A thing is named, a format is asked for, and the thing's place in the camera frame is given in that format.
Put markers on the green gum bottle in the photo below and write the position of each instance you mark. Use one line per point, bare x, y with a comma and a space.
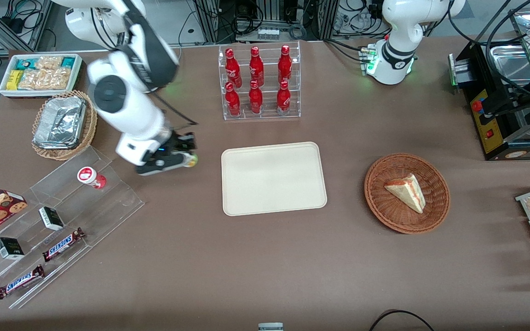
192, 160

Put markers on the round brown wicker basket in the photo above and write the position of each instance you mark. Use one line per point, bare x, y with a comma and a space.
380, 207

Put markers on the wrapped triangle sandwich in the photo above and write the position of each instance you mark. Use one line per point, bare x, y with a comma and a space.
407, 192

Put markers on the beige plastic tray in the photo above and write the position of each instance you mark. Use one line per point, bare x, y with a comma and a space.
274, 179

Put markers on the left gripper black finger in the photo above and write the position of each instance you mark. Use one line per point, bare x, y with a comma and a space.
526, 99
499, 106

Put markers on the small black box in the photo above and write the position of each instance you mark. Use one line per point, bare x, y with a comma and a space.
51, 218
9, 248

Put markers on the small grey device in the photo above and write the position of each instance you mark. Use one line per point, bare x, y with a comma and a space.
270, 327

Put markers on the black food warmer machine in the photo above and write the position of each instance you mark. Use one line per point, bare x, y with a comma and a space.
490, 133

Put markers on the white power strip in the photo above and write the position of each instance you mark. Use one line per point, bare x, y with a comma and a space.
268, 33

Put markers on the clear cracker bag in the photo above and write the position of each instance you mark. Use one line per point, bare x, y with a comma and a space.
48, 62
46, 79

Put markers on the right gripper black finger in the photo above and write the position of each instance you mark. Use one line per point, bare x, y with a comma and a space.
186, 143
183, 166

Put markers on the aluminium foil tray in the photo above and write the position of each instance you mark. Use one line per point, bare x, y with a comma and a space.
60, 122

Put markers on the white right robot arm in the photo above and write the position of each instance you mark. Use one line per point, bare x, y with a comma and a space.
129, 108

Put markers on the red cola bottle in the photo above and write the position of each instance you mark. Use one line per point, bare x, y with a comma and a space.
233, 102
285, 65
256, 68
233, 69
256, 100
283, 100

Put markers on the oval wicker basket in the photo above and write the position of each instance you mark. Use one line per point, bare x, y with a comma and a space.
88, 131

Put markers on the clear acrylic bottle rack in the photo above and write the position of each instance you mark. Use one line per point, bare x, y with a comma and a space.
269, 115

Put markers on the Snickers bar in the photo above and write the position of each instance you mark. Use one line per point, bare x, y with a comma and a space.
20, 282
63, 244

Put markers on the aluminium frame profile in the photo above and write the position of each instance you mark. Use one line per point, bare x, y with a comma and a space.
16, 30

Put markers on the yellow snack pack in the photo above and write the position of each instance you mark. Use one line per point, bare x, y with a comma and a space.
14, 79

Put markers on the clear acrylic stepped stand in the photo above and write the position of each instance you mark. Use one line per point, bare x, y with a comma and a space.
85, 216

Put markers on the teal snack pack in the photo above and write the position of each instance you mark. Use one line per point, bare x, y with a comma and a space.
25, 63
68, 62

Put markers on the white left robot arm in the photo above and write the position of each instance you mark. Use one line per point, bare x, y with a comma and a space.
396, 32

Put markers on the white plastic bin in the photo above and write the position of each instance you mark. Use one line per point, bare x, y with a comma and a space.
3, 92

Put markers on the red gum bottle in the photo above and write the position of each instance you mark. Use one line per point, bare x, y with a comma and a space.
91, 177

